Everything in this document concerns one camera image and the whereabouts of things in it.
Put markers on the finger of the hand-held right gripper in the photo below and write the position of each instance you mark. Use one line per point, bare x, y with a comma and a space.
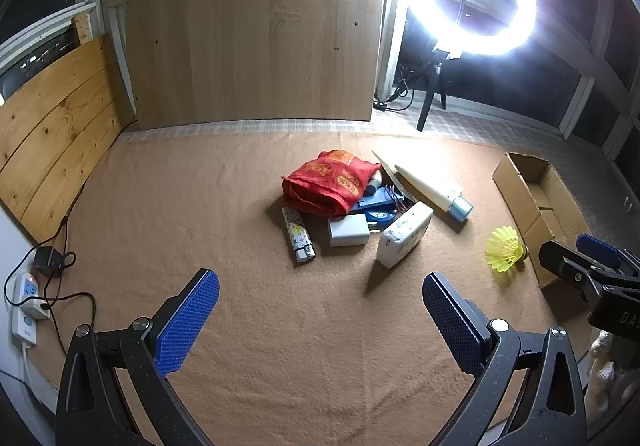
597, 248
562, 261

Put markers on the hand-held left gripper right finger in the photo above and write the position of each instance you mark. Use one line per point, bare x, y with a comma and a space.
455, 321

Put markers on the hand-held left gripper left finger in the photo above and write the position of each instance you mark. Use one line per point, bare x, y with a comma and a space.
187, 321

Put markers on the yellow shuttlecock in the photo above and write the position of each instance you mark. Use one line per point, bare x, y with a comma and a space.
505, 248

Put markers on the cardboard box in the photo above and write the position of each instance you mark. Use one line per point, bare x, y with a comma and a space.
550, 186

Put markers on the white patterned tissue pack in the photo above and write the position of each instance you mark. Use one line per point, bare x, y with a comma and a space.
402, 236

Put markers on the white lotion tube blue cap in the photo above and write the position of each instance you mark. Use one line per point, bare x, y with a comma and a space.
430, 191

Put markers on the white charger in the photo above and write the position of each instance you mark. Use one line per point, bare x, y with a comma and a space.
347, 232

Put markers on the small cylindrical tube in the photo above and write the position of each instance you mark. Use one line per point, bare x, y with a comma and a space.
297, 233

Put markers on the blue phone stand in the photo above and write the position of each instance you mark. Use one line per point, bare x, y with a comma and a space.
380, 198

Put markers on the red snack bag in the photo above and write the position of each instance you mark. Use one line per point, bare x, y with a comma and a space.
325, 181

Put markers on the black power adapter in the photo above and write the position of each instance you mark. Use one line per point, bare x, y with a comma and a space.
47, 262

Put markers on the white power strip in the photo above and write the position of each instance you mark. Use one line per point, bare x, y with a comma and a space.
22, 288

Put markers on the black tripod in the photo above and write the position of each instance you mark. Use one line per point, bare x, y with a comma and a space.
431, 91

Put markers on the black power strip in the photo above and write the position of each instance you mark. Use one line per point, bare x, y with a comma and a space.
381, 104

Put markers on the pine wood panel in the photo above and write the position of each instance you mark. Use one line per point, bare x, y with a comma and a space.
55, 126

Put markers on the wooden cabinet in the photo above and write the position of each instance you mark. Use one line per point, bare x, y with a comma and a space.
250, 36

